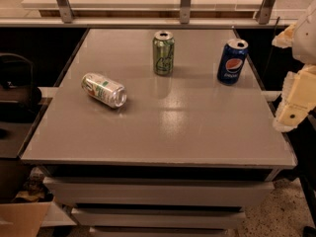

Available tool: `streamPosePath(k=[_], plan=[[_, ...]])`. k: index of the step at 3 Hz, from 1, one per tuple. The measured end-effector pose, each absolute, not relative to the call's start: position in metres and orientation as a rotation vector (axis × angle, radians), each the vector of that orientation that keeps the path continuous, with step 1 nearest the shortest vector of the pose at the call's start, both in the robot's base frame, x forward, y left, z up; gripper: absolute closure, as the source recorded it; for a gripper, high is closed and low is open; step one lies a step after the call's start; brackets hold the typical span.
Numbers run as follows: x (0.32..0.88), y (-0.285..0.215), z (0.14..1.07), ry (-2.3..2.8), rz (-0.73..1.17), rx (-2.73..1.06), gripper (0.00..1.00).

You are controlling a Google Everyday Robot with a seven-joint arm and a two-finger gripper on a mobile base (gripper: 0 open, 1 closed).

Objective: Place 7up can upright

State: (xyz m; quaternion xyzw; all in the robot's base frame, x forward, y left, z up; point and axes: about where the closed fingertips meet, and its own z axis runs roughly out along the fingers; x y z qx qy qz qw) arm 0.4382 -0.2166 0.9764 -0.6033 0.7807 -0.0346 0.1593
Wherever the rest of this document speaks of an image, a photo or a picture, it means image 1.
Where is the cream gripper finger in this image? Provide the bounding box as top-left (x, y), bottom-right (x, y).
top-left (272, 24), bottom-right (295, 48)
top-left (273, 65), bottom-right (316, 132)

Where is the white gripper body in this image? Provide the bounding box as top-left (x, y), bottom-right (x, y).
top-left (292, 0), bottom-right (316, 64)

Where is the silver green 7up can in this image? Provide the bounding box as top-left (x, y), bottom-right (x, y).
top-left (81, 73), bottom-right (127, 109)

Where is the blue Pepsi can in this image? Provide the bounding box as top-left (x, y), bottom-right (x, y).
top-left (217, 39), bottom-right (248, 85)

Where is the green soda can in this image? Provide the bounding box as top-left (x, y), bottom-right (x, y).
top-left (152, 31), bottom-right (175, 75)

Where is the grey drawer cabinet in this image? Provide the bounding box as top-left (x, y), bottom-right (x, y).
top-left (23, 30), bottom-right (296, 237)

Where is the black chair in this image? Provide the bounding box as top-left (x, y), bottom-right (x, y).
top-left (0, 52), bottom-right (41, 122)

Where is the cardboard box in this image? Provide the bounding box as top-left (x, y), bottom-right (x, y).
top-left (0, 202), bottom-right (51, 237)

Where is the black cable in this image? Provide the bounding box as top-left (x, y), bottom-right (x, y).
top-left (262, 16), bottom-right (281, 81)

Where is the metal railing frame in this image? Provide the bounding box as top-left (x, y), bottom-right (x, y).
top-left (0, 0), bottom-right (316, 30)

